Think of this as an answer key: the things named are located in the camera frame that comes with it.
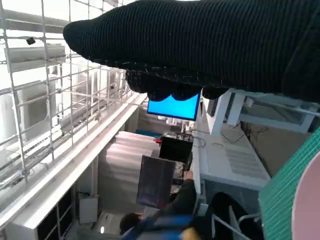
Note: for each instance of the black computer case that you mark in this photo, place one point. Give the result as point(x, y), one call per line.
point(175, 150)

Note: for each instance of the pink bowl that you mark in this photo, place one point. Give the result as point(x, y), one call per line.
point(308, 200)

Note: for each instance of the blue lit monitor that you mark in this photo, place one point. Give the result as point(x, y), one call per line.
point(175, 108)

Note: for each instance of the green cutting mat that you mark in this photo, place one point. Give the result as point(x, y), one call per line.
point(280, 195)

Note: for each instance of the white perforated cabinet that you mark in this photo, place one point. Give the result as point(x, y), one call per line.
point(232, 162)

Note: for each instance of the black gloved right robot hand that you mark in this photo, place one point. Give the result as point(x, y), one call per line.
point(200, 45)

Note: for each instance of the person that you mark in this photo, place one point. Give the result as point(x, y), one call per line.
point(180, 205)

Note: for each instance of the dark unlit monitor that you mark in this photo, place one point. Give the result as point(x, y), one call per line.
point(155, 181)

